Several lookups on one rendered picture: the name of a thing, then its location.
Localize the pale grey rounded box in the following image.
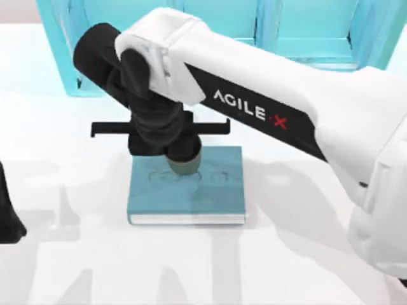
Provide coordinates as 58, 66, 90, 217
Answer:
168, 154, 202, 177

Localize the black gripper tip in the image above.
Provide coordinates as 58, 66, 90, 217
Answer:
0, 161, 27, 246

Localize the light blue rack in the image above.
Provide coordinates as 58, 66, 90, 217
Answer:
34, 0, 400, 97

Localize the teal hardcover book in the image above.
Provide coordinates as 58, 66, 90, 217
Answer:
126, 146, 248, 226

